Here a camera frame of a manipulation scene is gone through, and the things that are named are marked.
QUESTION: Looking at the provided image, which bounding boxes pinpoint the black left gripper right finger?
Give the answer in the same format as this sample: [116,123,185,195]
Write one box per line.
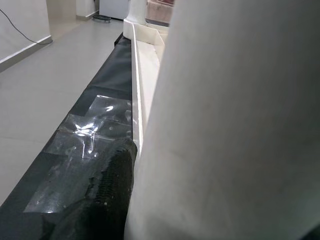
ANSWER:
[302,219,320,240]

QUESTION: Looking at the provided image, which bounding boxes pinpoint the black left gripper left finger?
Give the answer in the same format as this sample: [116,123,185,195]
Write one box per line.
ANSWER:
[49,136,139,240]

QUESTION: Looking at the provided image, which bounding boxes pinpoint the white plastic table leg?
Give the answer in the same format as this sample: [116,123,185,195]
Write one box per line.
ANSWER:
[124,0,320,240]
[127,0,149,26]

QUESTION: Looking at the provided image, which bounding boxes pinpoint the clear tape piece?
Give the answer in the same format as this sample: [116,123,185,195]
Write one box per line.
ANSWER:
[23,94,135,215]

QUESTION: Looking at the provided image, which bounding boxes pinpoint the black tablecloth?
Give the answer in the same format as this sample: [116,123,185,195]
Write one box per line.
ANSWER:
[0,31,134,240]

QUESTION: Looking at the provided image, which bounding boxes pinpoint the white plastic table top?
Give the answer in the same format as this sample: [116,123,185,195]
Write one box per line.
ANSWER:
[123,18,174,157]

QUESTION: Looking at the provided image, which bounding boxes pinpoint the black round floor object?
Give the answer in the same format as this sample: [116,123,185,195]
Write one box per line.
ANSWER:
[92,14,112,24]

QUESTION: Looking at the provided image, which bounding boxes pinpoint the white appliance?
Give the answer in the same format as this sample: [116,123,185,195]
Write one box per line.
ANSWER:
[99,0,131,21]

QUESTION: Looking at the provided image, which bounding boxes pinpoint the beige cloth covered table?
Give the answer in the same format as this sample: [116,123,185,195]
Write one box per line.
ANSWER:
[145,0,176,26]

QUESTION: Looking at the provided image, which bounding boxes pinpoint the black wall cable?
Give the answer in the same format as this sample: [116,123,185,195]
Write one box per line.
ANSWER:
[0,8,54,46]

